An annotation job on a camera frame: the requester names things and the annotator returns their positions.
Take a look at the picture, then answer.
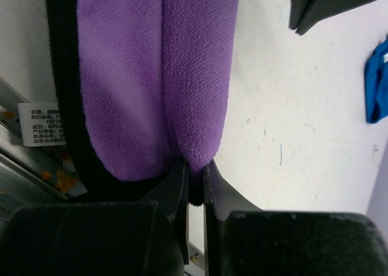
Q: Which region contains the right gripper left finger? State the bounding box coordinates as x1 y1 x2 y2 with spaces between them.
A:
1 161 189 275

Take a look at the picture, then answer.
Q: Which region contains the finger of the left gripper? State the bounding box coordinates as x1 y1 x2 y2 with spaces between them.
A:
289 0 376 35

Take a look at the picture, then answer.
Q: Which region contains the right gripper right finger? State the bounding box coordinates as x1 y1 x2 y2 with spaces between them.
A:
203 163 387 275

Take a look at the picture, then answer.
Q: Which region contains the purple towel black trim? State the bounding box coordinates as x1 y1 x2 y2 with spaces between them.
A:
18 0 242 207

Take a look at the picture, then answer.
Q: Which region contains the blue towel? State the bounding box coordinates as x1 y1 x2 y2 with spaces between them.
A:
364 39 387 124

